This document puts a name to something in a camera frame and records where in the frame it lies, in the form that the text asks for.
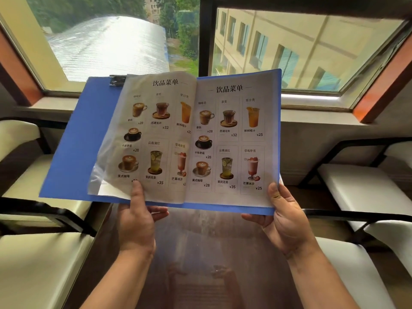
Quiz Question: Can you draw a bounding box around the person's right hand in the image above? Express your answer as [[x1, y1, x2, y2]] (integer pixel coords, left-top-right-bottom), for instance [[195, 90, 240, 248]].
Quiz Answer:
[[241, 182, 315, 256]]

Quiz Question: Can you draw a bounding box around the person's left hand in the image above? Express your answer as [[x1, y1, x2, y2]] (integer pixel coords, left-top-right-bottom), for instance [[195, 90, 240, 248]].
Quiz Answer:
[[116, 180, 170, 255]]

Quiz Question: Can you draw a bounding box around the blue menu folder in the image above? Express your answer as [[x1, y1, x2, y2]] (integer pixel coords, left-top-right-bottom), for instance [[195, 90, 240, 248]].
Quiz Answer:
[[39, 69, 283, 217]]

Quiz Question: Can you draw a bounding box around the person's left forearm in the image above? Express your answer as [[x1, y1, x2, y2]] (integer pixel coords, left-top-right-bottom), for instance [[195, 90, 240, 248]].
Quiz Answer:
[[80, 245, 156, 309]]

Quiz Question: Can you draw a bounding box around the person's right forearm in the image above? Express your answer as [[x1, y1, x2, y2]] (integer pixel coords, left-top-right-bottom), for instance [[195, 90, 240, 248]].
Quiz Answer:
[[285, 242, 360, 309]]

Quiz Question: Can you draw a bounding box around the white cushioned black-framed chair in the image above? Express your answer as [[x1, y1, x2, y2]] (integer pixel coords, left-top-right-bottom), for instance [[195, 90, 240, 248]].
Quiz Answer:
[[299, 137, 412, 233], [0, 117, 98, 237], [0, 222, 97, 309], [303, 209, 412, 309]]

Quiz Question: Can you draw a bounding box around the beige window sill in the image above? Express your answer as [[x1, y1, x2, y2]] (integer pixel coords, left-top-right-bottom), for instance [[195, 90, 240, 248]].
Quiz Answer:
[[14, 95, 385, 126]]

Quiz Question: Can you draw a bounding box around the arched translucent roof outside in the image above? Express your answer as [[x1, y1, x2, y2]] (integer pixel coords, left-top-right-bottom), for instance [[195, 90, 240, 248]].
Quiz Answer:
[[45, 14, 170, 82]]

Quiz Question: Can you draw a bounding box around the black framed window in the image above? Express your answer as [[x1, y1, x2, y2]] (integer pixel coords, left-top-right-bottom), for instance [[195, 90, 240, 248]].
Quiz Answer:
[[199, 0, 412, 109]]

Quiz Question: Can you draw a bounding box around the beige building outside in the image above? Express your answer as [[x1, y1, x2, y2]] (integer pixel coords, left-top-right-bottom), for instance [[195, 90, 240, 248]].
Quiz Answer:
[[212, 7, 404, 93]]

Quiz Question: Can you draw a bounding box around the silver framed window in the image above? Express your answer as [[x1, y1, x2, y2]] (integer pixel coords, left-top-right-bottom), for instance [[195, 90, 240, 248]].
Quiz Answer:
[[0, 0, 201, 97]]

